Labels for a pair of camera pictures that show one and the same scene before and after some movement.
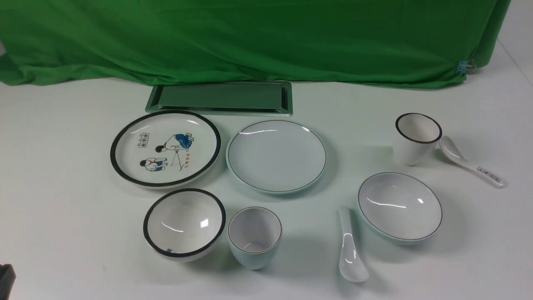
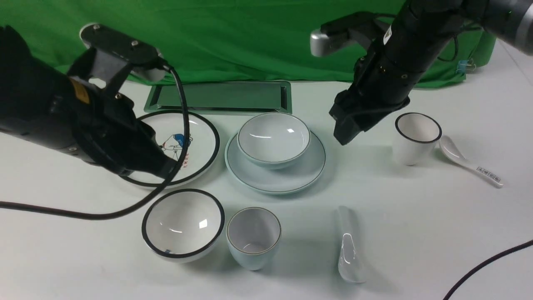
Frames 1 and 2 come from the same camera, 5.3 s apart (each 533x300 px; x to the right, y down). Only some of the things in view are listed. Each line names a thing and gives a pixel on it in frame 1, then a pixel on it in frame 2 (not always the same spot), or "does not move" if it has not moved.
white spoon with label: (453, 152) does not move
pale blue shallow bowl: (399, 208) to (273, 140)
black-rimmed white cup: (415, 136) does not move
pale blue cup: (254, 234) does not move
